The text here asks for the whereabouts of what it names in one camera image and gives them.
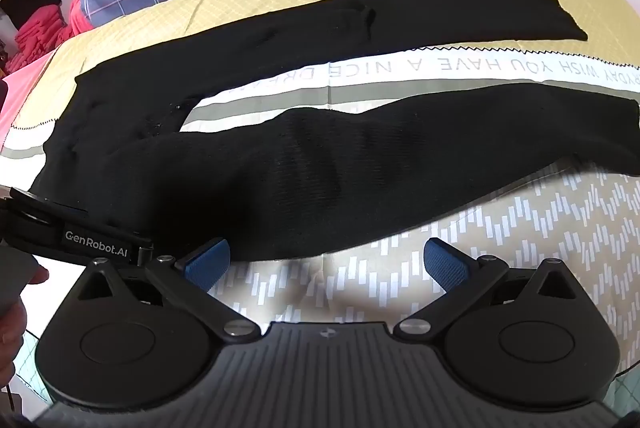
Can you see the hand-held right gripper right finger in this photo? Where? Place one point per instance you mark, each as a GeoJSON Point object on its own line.
{"type": "Point", "coordinates": [442, 264]}

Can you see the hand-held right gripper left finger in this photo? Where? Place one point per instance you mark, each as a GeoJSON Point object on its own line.
{"type": "Point", "coordinates": [210, 258]}

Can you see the black pants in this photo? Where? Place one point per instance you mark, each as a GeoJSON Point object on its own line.
{"type": "Point", "coordinates": [300, 167]}

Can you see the person's left hand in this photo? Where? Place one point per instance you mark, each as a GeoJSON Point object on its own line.
{"type": "Point", "coordinates": [14, 333]}

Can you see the red bedspread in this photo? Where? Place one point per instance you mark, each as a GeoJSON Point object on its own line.
{"type": "Point", "coordinates": [80, 17]}

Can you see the yellow printed blanket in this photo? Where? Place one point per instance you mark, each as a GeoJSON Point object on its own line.
{"type": "Point", "coordinates": [150, 17]}

